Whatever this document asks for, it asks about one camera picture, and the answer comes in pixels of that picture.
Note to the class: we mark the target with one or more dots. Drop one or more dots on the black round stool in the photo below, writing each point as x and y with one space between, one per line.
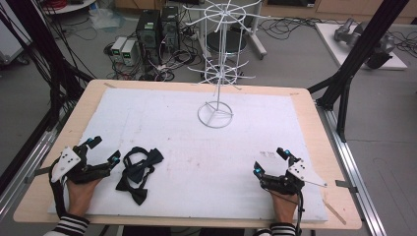
232 42

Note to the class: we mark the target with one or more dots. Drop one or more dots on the white floor board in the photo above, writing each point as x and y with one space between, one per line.
331 42

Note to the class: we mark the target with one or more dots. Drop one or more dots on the black frame strut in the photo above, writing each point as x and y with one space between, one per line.
36 42
370 39

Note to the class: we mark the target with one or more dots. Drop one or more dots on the black computer tower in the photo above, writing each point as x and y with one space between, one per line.
169 29
148 36

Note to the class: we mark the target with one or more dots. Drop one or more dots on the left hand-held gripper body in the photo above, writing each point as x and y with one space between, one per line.
73 170

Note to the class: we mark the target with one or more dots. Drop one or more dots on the metal table bracket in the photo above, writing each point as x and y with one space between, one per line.
345 185
37 173

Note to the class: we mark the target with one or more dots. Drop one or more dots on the person's right hand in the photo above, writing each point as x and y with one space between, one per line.
284 208

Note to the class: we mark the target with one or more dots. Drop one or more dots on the white stand leg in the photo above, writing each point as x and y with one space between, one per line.
257 42

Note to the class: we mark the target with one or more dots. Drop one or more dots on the white foam mat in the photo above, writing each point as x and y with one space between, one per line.
196 157

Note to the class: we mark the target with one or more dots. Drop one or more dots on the thin wooden stick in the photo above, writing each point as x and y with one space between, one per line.
334 211

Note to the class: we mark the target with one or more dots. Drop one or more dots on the clear plastic bag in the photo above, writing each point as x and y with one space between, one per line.
105 19

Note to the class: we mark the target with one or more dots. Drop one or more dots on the white round table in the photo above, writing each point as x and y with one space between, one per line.
69 7

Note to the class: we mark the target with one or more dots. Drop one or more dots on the aluminium rail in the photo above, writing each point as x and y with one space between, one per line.
19 183
354 170

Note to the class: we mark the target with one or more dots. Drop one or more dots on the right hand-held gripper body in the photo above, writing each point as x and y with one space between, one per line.
283 183

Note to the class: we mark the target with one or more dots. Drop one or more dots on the grey robot part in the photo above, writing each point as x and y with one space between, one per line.
347 32

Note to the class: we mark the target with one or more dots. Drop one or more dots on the white power supply unit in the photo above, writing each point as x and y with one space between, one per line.
118 46
129 52

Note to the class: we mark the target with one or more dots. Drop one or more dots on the person's left hand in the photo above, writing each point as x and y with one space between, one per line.
80 198

